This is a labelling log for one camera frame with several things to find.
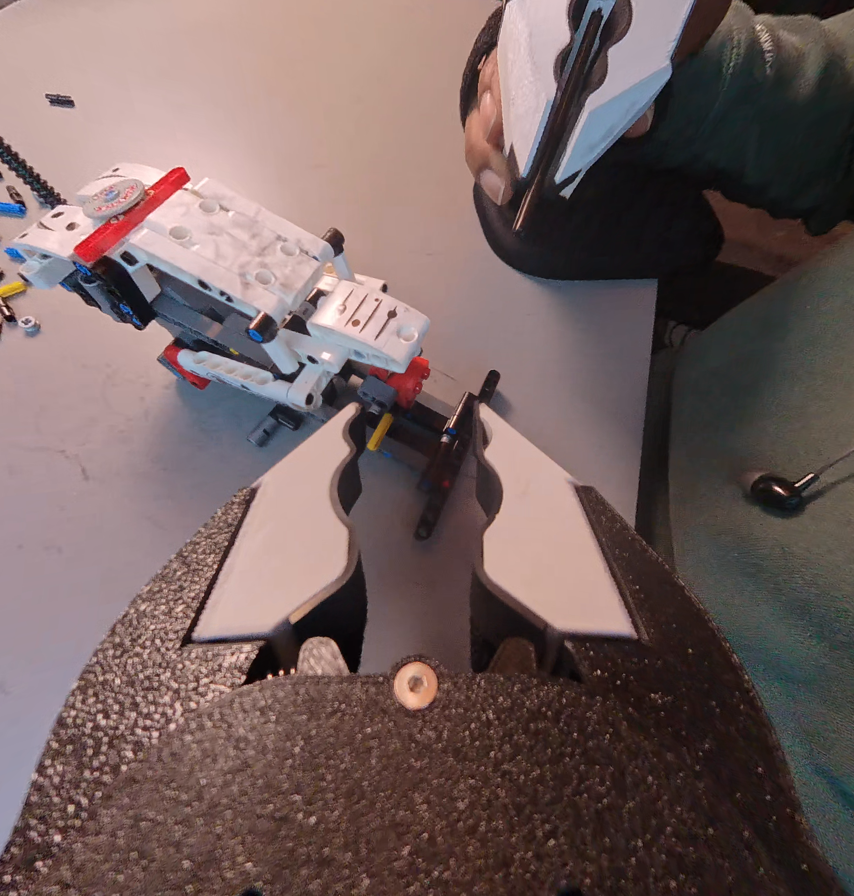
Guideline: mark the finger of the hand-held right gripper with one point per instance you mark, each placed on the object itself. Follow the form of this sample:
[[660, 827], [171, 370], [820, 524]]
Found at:
[[644, 63], [532, 70]]

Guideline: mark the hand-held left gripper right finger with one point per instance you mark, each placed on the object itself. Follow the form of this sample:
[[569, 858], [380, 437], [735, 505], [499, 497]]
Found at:
[[553, 560]]

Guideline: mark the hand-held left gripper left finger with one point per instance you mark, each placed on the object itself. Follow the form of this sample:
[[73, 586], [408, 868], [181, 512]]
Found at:
[[273, 560]]

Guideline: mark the long black brick axle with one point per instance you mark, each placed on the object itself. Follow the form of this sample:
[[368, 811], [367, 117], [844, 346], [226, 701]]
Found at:
[[560, 112]]

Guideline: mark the small yellow brick axle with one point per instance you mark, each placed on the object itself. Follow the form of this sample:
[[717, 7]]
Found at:
[[381, 430]]

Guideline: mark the toy brick vehicle model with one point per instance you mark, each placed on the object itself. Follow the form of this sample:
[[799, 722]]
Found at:
[[231, 266]]

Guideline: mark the person's right forearm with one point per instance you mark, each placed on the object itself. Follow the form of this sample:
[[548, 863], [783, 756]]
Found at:
[[777, 112]]

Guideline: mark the grey desk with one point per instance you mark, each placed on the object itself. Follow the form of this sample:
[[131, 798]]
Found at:
[[259, 70]]

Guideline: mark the person's right hand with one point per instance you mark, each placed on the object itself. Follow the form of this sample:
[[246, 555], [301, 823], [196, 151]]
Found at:
[[483, 126]]

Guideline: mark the person's green sweater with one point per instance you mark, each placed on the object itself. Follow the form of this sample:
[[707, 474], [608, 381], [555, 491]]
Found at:
[[777, 630]]

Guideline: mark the pile of small brick parts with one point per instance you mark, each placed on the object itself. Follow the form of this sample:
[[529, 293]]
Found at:
[[0, 294]]

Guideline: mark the small black brick pin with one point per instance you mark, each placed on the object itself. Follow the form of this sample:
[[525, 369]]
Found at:
[[60, 100]]

